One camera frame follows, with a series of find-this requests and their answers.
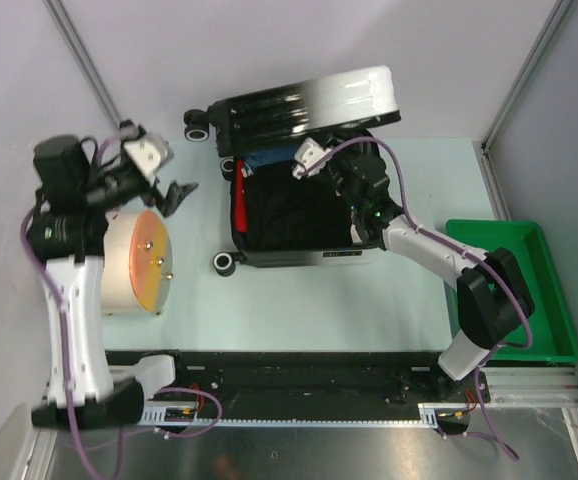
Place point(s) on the black clothing in suitcase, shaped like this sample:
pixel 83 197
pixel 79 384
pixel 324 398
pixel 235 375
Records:
pixel 284 213

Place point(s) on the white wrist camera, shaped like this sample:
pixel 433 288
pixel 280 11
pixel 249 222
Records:
pixel 149 154
pixel 309 159

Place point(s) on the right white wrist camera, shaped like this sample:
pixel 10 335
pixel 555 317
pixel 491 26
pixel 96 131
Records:
pixel 309 159

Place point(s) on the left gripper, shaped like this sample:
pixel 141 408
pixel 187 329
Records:
pixel 176 193

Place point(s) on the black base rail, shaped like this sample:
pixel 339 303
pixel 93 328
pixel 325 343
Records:
pixel 324 386

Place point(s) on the blue cloth in suitcase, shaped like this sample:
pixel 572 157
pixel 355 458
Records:
pixel 274 155

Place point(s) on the beige drum with orange lid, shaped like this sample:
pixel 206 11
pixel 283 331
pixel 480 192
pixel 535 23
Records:
pixel 138 264

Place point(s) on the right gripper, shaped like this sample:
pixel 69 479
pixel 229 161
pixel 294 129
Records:
pixel 351 151

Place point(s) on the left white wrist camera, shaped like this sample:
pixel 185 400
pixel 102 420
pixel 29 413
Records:
pixel 149 154

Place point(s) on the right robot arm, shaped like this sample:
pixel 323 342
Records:
pixel 492 294

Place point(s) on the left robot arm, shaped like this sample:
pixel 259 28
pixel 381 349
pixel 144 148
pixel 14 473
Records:
pixel 63 235

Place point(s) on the grey slotted cable duct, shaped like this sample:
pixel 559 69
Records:
pixel 175 416

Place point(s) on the white black space suitcase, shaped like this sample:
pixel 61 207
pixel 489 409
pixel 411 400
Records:
pixel 331 110

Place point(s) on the red cloth in suitcase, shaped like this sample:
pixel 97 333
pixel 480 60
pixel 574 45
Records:
pixel 240 214

